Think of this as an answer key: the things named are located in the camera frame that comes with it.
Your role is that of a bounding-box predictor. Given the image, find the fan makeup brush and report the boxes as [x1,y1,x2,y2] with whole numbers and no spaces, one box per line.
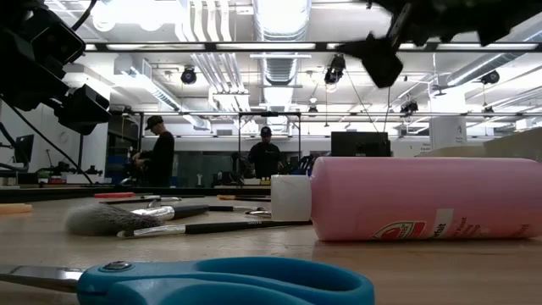
[64,202,212,237]

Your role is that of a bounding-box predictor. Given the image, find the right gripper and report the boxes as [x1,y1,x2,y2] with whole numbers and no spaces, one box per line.
[335,0,479,90]

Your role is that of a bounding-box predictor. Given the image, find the thin black pointed brush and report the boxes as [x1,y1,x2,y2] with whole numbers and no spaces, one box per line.
[100,195,184,206]

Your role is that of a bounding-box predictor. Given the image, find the white plastic bin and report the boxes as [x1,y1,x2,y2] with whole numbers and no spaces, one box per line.
[417,145,487,159]

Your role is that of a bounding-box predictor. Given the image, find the blue scissors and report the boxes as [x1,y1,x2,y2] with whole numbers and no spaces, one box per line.
[0,256,376,305]

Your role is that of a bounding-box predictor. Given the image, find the silver ventilation duct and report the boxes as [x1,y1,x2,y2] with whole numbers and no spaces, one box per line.
[252,0,313,86]

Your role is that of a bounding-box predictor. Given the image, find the thin black orange-tipped paintbrush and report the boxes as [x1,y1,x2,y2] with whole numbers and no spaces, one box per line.
[217,193,272,202]

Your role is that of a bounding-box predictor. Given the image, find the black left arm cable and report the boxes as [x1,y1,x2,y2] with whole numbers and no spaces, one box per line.
[0,95,95,186]

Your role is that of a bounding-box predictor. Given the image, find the small black monitor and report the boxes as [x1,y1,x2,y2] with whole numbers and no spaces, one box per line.
[14,134,36,165]

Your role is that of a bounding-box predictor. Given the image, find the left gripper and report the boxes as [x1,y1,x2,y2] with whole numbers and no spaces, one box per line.
[0,25,113,136]

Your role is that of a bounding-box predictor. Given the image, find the black brush printed handle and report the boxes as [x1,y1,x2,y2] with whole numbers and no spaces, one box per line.
[116,219,313,239]

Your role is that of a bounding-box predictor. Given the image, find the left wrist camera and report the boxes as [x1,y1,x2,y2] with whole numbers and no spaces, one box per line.
[28,8,88,68]

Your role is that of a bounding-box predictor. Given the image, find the black aluminium table frame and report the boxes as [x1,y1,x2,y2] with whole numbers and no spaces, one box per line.
[0,41,542,198]

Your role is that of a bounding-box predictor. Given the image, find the orange scissors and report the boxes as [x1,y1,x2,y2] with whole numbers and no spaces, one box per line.
[0,202,34,215]

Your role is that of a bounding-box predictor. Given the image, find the small black brush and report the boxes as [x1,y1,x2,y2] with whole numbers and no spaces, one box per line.
[207,204,268,213]

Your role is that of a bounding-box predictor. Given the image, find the person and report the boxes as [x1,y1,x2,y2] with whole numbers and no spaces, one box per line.
[132,114,176,189]
[246,125,283,181]

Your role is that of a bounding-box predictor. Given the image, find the red flat object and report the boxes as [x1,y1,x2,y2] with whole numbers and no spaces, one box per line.
[93,191,136,200]

